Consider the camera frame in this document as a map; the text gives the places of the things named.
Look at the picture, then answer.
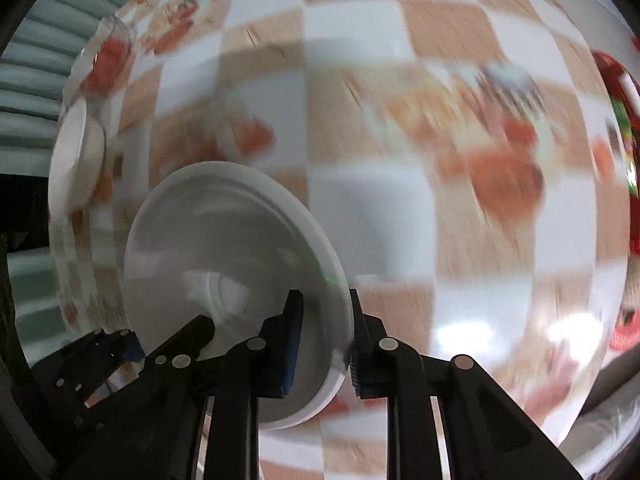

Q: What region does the white paper bowl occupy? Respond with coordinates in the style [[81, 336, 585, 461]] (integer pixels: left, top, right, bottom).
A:
[[48, 97, 107, 214], [123, 161, 354, 431]]

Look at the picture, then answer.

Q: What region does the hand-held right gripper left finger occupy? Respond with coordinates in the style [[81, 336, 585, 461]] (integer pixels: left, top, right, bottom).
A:
[[65, 289, 306, 480]]

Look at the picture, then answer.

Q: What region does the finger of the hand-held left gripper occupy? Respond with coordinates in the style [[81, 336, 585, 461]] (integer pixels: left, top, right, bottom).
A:
[[91, 328, 147, 365], [141, 314, 217, 377]]

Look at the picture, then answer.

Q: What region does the pale green ribbed upholstery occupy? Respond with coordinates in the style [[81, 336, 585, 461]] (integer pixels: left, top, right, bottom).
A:
[[0, 0, 103, 128]]

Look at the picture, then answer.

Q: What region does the checkered printed tablecloth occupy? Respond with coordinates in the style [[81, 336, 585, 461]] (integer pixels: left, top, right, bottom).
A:
[[47, 0, 637, 480]]

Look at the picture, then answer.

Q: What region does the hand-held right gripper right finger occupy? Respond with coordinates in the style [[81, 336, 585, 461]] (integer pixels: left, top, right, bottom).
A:
[[349, 287, 583, 480]]

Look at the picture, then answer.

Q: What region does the clear glass bowl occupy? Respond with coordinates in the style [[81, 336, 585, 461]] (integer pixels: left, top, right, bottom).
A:
[[64, 14, 134, 107]]

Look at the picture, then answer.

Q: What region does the pile of cherry tomatoes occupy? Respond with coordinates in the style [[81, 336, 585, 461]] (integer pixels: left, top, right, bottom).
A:
[[81, 39, 127, 95]]

